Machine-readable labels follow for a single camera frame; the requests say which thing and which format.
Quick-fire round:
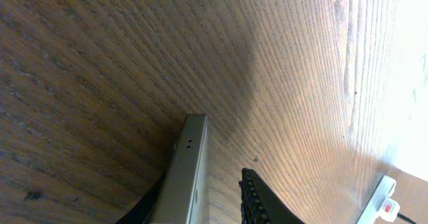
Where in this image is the bronze Galaxy smartphone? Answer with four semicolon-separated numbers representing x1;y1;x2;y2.
148;114;209;224

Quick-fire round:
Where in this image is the white power strip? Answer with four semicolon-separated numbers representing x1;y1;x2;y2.
356;175;400;224

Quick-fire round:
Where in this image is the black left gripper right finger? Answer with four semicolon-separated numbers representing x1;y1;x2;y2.
239;168;304;224

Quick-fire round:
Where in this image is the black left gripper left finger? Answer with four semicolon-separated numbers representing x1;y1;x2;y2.
116;173;166;224

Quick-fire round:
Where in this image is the black USB charging cable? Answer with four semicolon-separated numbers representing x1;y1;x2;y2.
397;213;417;224

